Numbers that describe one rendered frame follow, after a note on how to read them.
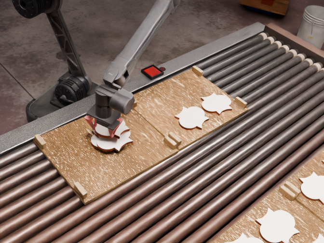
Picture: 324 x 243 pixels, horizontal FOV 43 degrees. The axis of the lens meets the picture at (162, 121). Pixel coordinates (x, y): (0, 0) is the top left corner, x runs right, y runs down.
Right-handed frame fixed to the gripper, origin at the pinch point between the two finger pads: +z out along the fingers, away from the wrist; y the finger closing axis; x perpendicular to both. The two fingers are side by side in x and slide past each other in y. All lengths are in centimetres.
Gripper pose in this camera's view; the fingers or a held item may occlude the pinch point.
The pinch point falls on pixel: (103, 131)
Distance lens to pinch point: 149.6
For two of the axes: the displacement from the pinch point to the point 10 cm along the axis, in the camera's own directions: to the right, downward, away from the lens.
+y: 8.9, 3.8, -2.6
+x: 4.5, -5.9, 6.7
